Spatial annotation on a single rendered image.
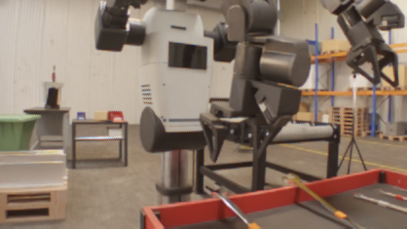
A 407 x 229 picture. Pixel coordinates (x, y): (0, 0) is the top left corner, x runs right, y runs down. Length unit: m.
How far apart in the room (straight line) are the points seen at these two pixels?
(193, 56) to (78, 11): 12.20
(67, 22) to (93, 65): 2.12
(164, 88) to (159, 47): 0.13
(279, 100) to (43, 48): 12.49
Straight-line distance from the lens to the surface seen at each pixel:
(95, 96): 12.53
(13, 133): 3.81
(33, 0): 13.27
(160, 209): 0.53
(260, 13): 0.45
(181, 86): 0.89
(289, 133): 2.53
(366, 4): 0.72
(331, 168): 3.05
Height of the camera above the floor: 1.14
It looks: level
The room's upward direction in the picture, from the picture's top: 1 degrees clockwise
